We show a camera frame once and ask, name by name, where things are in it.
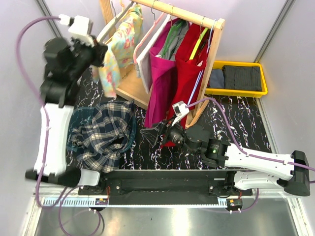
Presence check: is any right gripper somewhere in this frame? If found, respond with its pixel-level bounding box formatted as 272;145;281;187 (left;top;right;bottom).
140;114;198;156

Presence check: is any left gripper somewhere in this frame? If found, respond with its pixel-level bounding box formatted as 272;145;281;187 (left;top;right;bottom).
67;34;108;80

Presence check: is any grey hanger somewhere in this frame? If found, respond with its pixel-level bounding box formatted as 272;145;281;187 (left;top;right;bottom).
97;0;134;43

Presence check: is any floral pastel garment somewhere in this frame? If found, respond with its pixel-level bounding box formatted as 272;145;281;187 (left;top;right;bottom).
92;4;143;98

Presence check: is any navy plaid skirt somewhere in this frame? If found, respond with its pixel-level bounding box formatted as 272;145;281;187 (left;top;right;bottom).
70;100;134;173

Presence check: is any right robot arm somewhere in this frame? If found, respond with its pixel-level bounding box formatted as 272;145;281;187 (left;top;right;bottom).
140;121;311;197

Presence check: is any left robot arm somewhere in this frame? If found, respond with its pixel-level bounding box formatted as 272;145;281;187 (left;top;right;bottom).
25;38;108;195

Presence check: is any magenta skirt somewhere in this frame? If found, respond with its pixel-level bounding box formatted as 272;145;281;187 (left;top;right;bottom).
144;19;179;128

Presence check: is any red skirt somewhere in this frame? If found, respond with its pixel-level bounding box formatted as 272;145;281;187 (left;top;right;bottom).
161;23;214;148

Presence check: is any pink hanger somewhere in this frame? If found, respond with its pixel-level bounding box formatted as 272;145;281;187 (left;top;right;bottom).
133;13;171;67

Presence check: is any green hanger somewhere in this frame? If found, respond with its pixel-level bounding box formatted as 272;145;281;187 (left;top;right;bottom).
159;19;187;60

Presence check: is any yellow-green hanger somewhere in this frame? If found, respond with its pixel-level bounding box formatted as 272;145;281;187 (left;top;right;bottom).
189;28;209;60

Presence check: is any wooden clothes rack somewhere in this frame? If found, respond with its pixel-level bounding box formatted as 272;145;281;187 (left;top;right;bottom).
98;0;226;130

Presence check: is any white garment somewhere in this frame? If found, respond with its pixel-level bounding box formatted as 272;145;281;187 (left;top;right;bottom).
135;14;173;94

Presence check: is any teal transparent basin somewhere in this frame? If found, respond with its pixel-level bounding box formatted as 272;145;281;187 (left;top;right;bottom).
66;107;137;153

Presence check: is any blue-grey folded cloth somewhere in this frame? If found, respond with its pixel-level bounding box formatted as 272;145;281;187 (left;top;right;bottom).
209;69;224;89

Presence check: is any grey garment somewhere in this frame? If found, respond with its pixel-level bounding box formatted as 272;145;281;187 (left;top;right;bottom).
157;19;189;61

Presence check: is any yellow plastic bin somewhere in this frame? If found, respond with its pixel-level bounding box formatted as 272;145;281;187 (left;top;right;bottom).
204;60;268;98

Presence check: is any dark striped folded cloth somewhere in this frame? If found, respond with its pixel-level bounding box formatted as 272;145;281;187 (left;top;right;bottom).
222;65;261;91

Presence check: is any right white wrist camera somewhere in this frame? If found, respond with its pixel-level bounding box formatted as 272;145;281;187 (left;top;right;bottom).
172;101;189;126

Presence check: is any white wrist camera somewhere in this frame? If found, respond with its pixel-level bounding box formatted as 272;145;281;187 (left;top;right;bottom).
172;101;189;126
59;14;95;47

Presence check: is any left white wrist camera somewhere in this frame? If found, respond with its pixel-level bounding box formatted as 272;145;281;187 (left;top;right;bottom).
59;14;95;47

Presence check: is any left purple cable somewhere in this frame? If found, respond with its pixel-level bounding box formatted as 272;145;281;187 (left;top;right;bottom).
16;15;106;236

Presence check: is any purple cable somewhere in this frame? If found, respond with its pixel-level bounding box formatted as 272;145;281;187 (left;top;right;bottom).
186;97;315;185
16;15;106;236

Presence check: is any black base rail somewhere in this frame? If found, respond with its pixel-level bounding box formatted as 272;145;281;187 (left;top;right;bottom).
78;170;253;208

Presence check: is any light blue wire hanger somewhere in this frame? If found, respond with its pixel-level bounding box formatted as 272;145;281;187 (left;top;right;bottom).
187;19;217;106

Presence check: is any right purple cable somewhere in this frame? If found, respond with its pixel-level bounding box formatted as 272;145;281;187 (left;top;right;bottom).
186;97;315;185

